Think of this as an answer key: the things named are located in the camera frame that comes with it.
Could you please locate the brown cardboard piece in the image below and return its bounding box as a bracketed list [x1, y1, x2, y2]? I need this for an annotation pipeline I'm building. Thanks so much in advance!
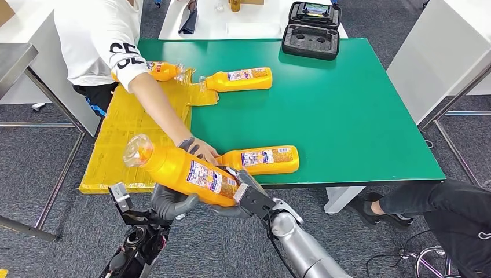
[0, 0, 16, 27]

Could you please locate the dark tablet case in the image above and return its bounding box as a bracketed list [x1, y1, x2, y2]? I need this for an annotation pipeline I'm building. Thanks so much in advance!
[178, 0, 199, 35]

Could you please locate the steel table with metal legs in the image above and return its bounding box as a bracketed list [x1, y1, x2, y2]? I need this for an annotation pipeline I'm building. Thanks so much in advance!
[0, 43, 87, 243]

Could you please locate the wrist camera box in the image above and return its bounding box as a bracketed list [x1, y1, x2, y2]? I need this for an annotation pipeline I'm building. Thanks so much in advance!
[108, 182, 135, 215]
[233, 183, 277, 220]

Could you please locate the yellow plastic-wrapped board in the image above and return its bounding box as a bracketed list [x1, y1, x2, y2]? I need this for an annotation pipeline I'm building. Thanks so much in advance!
[78, 68, 219, 195]

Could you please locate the black floor cable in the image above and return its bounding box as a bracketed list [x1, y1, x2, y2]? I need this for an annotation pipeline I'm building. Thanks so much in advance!
[364, 230, 434, 278]

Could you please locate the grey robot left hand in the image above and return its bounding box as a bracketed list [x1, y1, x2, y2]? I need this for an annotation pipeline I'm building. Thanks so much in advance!
[151, 137, 204, 221]

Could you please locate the black foam-lined case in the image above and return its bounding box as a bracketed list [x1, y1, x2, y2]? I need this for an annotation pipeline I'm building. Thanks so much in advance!
[281, 1, 342, 61]

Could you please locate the handheld controller with screen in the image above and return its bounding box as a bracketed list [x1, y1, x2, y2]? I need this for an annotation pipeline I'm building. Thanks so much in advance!
[304, 2, 331, 17]

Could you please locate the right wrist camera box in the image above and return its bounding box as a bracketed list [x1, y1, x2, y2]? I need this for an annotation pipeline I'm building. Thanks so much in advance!
[233, 183, 277, 220]

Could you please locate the orange detergent bottle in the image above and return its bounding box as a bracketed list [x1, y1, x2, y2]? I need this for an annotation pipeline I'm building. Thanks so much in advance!
[122, 134, 240, 208]
[199, 67, 273, 93]
[215, 145, 301, 176]
[111, 60, 186, 83]

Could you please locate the person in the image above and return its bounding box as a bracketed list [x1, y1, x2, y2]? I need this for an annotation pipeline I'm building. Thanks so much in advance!
[53, 0, 220, 166]
[347, 178, 491, 278]

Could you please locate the white table with metal legs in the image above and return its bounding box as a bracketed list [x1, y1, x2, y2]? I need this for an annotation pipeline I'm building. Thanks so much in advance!
[386, 0, 491, 189]

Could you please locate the person's right hand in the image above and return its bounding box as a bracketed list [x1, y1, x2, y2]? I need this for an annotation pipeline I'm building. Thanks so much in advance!
[180, 137, 220, 166]

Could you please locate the chrome chair base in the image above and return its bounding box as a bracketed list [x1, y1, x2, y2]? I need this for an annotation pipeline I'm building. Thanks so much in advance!
[398, 245, 455, 278]

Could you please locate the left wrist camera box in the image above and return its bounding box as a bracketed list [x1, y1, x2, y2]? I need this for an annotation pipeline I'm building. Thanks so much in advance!
[108, 182, 135, 215]

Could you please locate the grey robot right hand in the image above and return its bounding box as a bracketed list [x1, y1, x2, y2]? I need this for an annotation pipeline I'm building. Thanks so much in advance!
[212, 167, 269, 220]

